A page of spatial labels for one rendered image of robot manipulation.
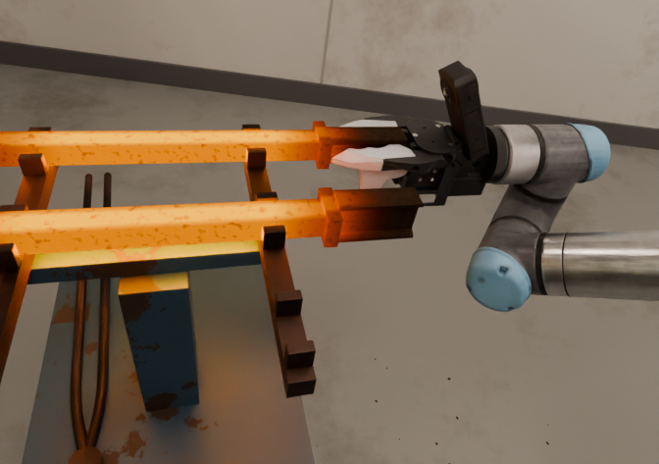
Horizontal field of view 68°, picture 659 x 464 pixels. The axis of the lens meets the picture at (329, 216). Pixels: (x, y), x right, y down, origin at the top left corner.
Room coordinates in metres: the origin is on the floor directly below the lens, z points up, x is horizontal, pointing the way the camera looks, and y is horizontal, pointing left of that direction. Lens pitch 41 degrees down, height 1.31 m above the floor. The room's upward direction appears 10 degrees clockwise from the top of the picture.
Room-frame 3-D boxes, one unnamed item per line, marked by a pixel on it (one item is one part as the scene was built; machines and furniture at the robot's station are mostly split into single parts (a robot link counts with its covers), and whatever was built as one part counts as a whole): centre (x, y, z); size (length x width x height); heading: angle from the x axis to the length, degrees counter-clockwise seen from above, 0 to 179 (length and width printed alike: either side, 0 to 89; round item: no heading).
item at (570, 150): (0.57, -0.28, 0.98); 0.11 x 0.08 x 0.09; 109
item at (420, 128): (0.52, -0.13, 0.98); 0.12 x 0.08 x 0.09; 109
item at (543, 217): (0.55, -0.27, 0.89); 0.11 x 0.08 x 0.11; 156
